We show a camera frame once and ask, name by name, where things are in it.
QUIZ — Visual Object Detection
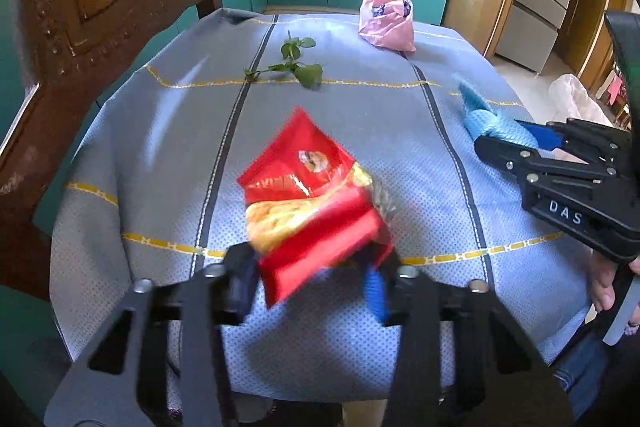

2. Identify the brown wooden door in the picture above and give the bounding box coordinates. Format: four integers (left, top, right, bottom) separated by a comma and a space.
570, 0, 631, 82

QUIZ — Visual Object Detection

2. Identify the white lattice plastic basket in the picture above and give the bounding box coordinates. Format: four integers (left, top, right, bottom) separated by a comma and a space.
560, 79, 616, 128

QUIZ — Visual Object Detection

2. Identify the red snack packet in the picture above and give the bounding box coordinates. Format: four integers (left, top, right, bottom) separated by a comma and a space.
236, 106, 396, 310

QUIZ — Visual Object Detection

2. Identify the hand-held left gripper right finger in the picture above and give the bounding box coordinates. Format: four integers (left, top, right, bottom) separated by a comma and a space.
357, 252, 576, 427

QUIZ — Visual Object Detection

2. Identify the green leafy sprig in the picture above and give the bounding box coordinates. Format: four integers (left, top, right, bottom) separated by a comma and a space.
244, 31, 325, 90

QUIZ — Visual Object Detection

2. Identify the person's right hand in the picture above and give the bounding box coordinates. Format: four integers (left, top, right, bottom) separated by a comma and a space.
589, 251, 622, 314

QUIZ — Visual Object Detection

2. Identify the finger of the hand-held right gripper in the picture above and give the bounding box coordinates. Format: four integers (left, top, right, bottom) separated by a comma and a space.
474, 133, 623, 188
515, 118, 632, 162

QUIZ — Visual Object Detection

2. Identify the pink bag with blue contents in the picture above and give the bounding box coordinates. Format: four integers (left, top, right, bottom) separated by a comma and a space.
358, 0, 417, 52

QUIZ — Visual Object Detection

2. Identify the blue striped tablecloth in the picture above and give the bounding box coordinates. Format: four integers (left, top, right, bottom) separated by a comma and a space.
49, 7, 593, 410

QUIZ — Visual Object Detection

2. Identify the person's leg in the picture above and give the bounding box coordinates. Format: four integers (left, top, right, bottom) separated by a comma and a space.
547, 332, 608, 420

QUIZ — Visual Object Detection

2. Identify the light blue cloth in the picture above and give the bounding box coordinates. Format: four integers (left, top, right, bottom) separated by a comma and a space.
452, 74, 538, 148

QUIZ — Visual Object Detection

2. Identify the white mesh waste basket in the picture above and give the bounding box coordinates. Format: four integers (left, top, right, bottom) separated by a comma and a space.
549, 73, 616, 128

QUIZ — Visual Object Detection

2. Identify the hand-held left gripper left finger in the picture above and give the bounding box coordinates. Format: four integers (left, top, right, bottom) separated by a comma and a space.
45, 243, 261, 427

